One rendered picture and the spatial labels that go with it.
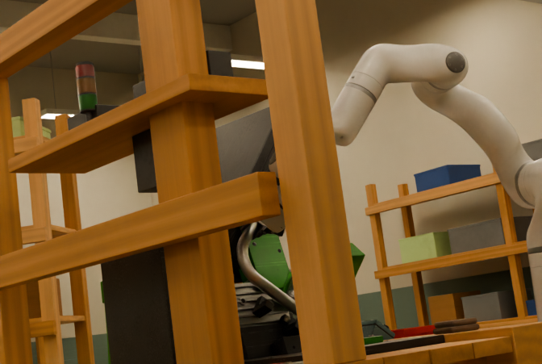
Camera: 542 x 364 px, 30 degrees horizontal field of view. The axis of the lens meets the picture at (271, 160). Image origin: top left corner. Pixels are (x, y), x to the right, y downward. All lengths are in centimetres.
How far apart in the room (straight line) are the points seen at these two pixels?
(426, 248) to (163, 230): 674
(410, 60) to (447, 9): 704
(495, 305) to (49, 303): 434
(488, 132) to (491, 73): 658
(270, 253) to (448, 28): 700
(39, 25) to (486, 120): 126
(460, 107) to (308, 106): 71
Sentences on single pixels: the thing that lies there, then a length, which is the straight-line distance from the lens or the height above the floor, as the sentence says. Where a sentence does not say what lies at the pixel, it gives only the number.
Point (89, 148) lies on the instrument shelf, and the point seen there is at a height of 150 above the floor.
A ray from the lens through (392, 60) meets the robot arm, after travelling 257.
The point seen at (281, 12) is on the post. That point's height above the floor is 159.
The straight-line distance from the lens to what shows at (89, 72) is 277.
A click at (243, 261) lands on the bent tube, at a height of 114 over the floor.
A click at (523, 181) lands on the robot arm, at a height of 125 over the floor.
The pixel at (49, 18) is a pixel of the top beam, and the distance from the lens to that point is 289.
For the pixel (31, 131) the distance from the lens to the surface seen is 529.
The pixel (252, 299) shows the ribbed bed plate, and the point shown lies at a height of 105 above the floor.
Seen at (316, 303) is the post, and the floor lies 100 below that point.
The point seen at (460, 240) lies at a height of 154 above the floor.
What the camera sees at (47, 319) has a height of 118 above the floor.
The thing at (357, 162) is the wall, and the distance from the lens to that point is 1030.
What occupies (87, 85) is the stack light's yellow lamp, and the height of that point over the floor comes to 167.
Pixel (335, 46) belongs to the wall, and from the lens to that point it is 1061.
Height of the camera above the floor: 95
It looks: 10 degrees up
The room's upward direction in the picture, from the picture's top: 8 degrees counter-clockwise
